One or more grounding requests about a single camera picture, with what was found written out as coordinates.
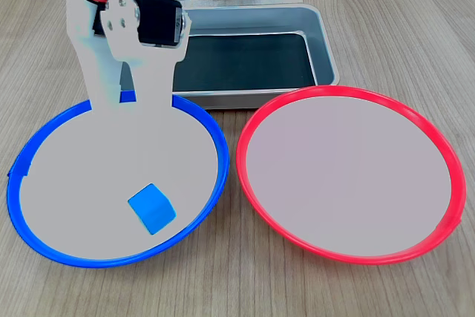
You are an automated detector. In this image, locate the small blue cube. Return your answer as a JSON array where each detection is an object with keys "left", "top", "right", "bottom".
[{"left": 127, "top": 183, "right": 177, "bottom": 237}]

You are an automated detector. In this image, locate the black tray mat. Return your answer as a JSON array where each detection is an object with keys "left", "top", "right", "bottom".
[{"left": 171, "top": 32, "right": 317, "bottom": 92}]

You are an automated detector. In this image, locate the steel tray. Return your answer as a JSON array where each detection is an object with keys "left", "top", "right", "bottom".
[{"left": 120, "top": 3, "right": 341, "bottom": 111}]

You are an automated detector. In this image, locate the blue-rimmed white plate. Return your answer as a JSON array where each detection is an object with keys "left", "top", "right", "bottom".
[{"left": 6, "top": 89, "right": 231, "bottom": 269}]

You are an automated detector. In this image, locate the red-rimmed white plate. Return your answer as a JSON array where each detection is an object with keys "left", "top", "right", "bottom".
[{"left": 235, "top": 85, "right": 467, "bottom": 267}]

